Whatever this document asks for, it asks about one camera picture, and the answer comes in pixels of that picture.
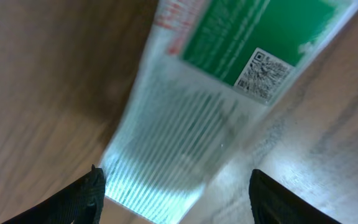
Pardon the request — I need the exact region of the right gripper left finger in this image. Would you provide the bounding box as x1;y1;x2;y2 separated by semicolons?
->
3;166;106;224

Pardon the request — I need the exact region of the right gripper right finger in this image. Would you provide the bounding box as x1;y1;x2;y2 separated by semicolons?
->
249;169;339;224

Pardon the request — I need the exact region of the white green medicine box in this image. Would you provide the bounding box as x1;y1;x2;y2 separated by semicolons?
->
100;0;358;223

